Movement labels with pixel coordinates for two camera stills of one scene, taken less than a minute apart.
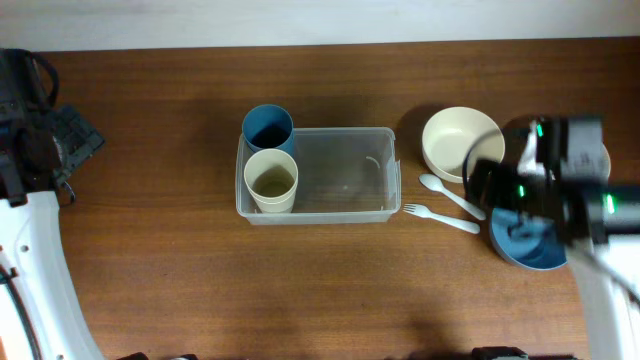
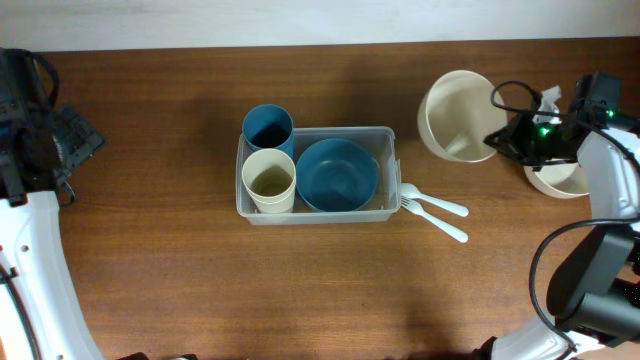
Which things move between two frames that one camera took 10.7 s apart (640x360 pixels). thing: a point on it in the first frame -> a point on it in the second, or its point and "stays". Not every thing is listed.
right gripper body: x=521 y=192 -> x=534 y=141
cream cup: x=272 y=178 stays
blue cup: x=268 y=126 stays
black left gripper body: x=80 y=140 stays
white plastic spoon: x=436 y=183 -> x=410 y=191
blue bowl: x=529 y=242 -> x=336 y=175
